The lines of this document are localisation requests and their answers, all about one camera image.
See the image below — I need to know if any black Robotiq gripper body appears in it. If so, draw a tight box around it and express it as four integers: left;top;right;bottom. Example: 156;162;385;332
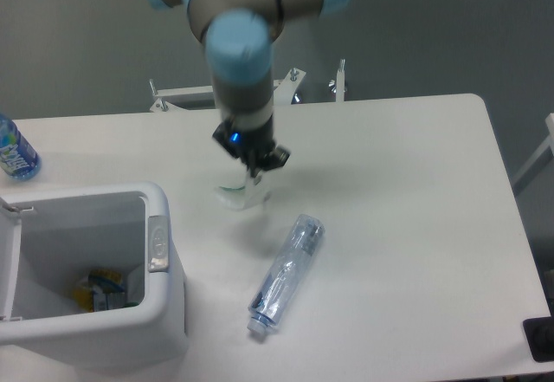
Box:
212;117;276;165

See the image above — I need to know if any crushed clear plastic bottle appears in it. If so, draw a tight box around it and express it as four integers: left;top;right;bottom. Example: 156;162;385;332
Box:
247;214;325;340

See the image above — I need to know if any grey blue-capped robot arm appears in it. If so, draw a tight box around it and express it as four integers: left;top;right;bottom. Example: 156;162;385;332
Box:
148;0;350;178

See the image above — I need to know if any white plastic trash can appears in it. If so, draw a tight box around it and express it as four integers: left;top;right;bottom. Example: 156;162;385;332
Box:
1;182;189;368

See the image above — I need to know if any yellow blue snack wrapper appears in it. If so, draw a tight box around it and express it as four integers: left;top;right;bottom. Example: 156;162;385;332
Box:
72;269;126;313

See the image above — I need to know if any blue labelled water bottle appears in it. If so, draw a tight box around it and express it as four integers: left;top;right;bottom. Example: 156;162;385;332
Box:
1;114;42;181

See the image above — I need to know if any black clamp at table edge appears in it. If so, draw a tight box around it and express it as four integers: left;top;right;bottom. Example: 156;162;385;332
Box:
523;316;553;363

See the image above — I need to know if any white metal base frame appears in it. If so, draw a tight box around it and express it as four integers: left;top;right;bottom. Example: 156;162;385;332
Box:
149;58;348;113

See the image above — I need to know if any white frame at right edge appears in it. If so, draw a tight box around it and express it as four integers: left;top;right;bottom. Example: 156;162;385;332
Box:
512;113;553;196

